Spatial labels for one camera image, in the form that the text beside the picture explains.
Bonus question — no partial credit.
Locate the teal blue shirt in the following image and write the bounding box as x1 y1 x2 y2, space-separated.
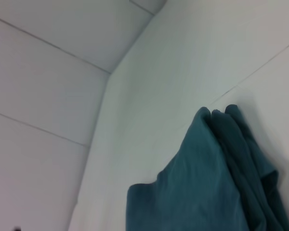
125 103 289 231

